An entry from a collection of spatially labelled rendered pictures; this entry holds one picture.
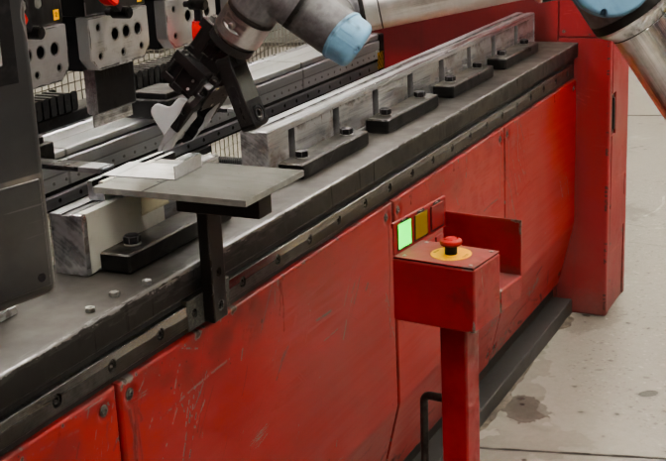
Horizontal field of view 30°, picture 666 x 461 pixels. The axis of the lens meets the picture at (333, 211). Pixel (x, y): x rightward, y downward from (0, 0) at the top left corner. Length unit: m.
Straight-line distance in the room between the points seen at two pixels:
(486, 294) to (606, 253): 1.85
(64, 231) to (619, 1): 0.86
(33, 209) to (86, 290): 1.15
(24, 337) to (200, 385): 0.38
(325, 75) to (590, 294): 1.36
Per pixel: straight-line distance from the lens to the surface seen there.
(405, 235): 2.20
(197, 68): 1.83
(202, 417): 1.98
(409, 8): 1.88
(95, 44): 1.84
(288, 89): 2.92
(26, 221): 0.68
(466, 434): 2.33
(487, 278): 2.17
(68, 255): 1.89
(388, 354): 2.63
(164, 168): 1.96
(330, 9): 1.76
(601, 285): 4.04
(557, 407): 3.44
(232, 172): 1.91
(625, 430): 3.33
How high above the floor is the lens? 1.47
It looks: 16 degrees down
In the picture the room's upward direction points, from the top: 3 degrees counter-clockwise
